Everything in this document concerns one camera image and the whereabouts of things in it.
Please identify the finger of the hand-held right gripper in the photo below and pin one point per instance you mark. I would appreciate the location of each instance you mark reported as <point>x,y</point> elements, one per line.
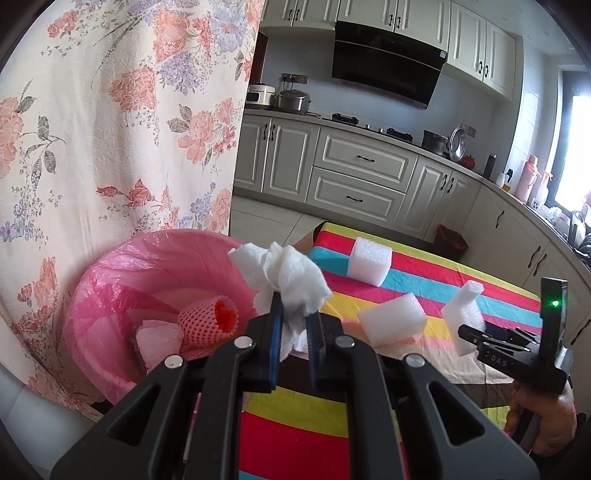
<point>473,340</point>
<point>512,335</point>

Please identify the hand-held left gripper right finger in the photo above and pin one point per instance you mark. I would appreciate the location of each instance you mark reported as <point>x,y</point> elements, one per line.
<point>312,350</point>

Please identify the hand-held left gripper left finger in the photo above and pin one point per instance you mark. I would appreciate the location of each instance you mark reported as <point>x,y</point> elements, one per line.
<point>276,341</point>

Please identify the notched white foam piece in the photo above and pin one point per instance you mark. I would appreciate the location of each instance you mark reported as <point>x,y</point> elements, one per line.
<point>464,304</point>

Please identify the white tissue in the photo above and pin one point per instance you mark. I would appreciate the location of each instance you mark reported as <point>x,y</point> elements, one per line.
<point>295,277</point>

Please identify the pink foam fruit net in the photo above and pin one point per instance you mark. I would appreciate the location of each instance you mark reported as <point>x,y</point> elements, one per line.
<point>198,323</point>

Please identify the bin with pink bag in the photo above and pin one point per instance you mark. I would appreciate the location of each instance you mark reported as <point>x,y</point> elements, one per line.
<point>120,286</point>

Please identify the person's right hand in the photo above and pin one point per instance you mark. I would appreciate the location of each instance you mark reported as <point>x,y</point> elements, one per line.
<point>556,422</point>

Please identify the flat white foam piece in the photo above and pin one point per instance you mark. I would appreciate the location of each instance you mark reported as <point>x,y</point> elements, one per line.
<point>392,321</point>

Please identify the striped colourful tablecloth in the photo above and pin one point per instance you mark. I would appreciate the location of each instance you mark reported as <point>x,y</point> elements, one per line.
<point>415,277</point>

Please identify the dark dish rack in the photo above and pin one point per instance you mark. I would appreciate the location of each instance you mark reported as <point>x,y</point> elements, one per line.
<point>581,240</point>

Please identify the brown wastebasket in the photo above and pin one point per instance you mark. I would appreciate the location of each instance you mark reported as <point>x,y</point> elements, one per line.
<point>451,242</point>

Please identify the large white foam block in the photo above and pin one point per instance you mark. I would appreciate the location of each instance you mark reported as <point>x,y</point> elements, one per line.
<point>369,261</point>

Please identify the crumpled pale pink tissue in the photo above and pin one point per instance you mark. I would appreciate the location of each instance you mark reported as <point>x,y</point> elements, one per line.
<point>159,344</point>

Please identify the white plastic bottle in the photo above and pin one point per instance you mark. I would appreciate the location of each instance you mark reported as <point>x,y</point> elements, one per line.
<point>503,182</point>

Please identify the pink thermos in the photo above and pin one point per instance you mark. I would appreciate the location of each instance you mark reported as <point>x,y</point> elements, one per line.
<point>526,180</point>

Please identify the black bottle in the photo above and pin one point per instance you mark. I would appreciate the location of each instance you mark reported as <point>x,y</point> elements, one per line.
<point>490,167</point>

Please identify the red kettle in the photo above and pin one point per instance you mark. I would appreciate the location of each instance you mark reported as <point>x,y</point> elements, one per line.
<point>467,162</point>

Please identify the kitchen window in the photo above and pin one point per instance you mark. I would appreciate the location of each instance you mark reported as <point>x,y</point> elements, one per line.
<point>575,147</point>

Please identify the white lower kitchen cabinets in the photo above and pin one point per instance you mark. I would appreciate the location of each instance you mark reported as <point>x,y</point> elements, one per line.
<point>360,170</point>

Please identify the white kitchen cabinets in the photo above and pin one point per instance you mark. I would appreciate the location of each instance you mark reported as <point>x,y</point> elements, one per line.
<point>480,50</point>
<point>360,170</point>

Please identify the steel basin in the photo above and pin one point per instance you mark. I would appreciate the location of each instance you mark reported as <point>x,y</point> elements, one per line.
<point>457,143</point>

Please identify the gas stove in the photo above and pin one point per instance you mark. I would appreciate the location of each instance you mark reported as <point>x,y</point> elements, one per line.
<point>369,125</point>

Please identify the steel pressure cooker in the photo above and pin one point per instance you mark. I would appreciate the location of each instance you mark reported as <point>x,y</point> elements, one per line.
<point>292,102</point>

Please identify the white rice cooker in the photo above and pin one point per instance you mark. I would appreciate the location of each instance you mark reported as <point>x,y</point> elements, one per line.
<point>261,96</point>

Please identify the floral curtain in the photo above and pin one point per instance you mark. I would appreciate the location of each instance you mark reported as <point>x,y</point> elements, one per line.
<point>115,138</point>

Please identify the white upper kitchen cabinets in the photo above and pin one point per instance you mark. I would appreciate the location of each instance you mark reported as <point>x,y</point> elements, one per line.
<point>480,50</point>

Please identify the black range hood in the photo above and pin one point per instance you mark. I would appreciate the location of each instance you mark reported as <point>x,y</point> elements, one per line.
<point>388,64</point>

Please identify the small wall socket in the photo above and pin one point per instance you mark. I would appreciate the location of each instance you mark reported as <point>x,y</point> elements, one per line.
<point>468,130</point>

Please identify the wall socket strip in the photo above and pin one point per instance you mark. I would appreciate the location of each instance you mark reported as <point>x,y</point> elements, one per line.
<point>294,78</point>

